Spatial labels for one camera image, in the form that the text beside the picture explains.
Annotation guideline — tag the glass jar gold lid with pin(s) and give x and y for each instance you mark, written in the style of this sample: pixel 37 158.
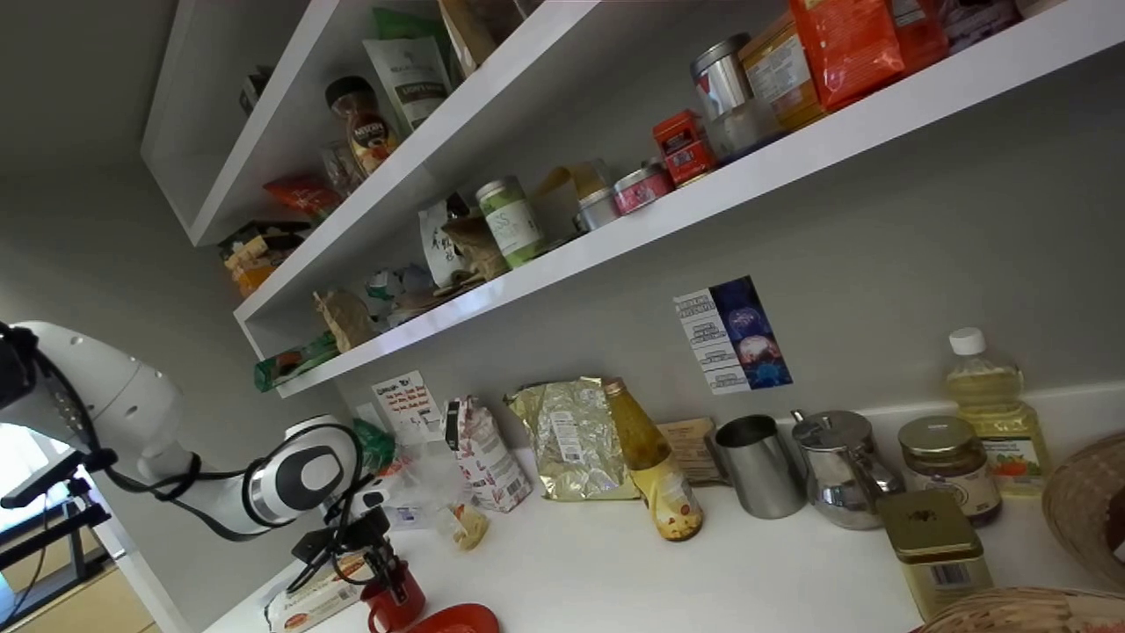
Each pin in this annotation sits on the glass jar gold lid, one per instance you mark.
pixel 944 450

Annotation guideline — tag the pink round tin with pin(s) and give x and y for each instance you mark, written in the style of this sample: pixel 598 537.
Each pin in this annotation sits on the pink round tin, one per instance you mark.
pixel 638 188

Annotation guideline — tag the silver tin can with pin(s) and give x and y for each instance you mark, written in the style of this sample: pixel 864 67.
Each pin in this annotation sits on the silver tin can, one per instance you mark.
pixel 718 79

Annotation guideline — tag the yellow foil bag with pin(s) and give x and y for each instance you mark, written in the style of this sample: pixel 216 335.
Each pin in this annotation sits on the yellow foil bag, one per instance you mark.
pixel 575 441

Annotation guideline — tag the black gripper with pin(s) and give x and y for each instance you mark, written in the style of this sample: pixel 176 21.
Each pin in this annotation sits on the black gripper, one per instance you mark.
pixel 346 532

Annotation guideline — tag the orange snack bag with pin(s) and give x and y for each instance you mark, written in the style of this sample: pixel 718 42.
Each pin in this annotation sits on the orange snack bag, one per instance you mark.
pixel 854 48

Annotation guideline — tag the dark lid jar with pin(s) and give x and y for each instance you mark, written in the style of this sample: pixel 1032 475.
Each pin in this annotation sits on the dark lid jar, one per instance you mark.
pixel 356 106

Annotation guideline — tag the black stand frame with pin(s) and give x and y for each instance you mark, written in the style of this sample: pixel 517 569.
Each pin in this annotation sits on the black stand frame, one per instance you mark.
pixel 33 537

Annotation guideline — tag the woven tray rim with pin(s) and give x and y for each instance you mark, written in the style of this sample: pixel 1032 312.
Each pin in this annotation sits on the woven tray rim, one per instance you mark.
pixel 1032 611

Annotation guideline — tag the steel teapot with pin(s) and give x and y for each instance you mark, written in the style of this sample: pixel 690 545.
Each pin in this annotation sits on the steel teapot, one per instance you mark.
pixel 845 474

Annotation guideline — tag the white wall shelf unit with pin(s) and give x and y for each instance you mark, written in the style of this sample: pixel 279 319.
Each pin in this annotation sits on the white wall shelf unit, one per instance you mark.
pixel 241 101

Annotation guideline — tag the red mug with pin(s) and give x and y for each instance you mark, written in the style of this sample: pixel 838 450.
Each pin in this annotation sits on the red mug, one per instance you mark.
pixel 397 602

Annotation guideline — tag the red plate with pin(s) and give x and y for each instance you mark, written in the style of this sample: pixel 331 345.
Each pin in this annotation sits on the red plate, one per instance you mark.
pixel 459 619

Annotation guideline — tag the steel cup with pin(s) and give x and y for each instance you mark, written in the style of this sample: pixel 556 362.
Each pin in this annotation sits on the steel cup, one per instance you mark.
pixel 758 467

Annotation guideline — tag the green white canister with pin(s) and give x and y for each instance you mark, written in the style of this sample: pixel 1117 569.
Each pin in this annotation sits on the green white canister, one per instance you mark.
pixel 510 218

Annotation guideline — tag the red small box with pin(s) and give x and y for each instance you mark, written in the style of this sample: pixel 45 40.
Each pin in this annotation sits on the red small box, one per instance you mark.
pixel 683 144

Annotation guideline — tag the white green pouch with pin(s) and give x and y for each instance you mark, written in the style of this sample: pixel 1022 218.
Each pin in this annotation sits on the white green pouch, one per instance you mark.
pixel 406 53

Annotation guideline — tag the gold tin box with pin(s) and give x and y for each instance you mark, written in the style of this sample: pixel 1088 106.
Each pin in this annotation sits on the gold tin box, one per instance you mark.
pixel 938 545

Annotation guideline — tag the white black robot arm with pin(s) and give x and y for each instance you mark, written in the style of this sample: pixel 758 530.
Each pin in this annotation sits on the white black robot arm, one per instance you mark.
pixel 126 420

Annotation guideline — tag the woven basket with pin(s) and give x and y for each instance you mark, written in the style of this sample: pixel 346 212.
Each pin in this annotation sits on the woven basket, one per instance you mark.
pixel 1085 509

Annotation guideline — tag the brown wooden block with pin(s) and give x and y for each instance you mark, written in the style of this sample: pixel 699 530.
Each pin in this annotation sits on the brown wooden block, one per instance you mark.
pixel 690 448

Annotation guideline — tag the cooking oil bottle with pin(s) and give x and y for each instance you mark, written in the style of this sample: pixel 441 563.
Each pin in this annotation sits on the cooking oil bottle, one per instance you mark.
pixel 990 398

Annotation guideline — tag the white red carton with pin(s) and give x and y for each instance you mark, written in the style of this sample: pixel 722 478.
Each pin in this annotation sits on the white red carton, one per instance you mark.
pixel 482 457

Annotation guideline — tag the white flat food box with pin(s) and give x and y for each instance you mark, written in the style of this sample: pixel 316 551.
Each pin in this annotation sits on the white flat food box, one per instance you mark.
pixel 329 593

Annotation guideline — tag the blue white wall card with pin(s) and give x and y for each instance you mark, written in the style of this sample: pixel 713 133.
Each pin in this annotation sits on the blue white wall card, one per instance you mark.
pixel 733 339

